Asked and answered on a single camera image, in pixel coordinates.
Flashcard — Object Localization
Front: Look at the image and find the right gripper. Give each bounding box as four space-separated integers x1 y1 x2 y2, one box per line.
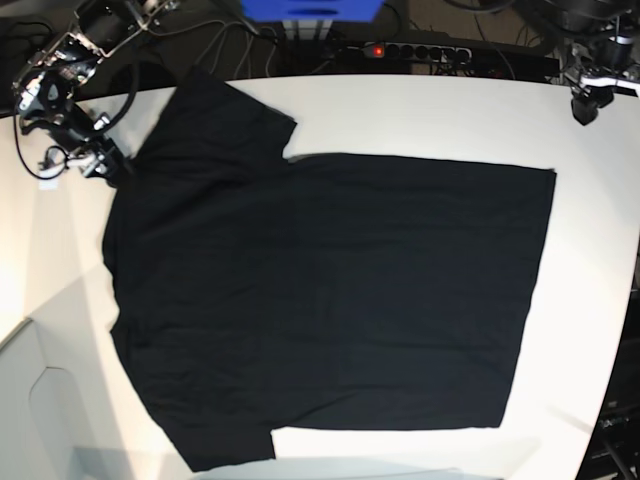
74 136 125 178

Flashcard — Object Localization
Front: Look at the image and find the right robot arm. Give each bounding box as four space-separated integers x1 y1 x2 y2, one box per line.
12 1 179 181

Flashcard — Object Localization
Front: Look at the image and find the black power strip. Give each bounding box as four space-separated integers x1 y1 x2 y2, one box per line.
344 40 560 76

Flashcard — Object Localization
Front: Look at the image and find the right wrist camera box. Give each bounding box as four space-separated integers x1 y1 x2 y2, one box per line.
38 145 68 181

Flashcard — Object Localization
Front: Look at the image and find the grey table frame panel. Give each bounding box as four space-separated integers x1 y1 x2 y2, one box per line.
0 317 131 480

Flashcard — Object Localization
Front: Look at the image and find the black T-shirt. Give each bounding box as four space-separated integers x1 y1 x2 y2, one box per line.
103 69 556 472

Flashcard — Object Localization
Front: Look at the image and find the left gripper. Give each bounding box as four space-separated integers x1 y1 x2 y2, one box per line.
571 74 618 125

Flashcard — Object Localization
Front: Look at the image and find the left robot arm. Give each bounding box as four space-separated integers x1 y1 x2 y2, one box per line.
522 0 639 126

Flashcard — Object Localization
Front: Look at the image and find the blue plastic bin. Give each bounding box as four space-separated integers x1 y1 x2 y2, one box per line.
241 0 384 22

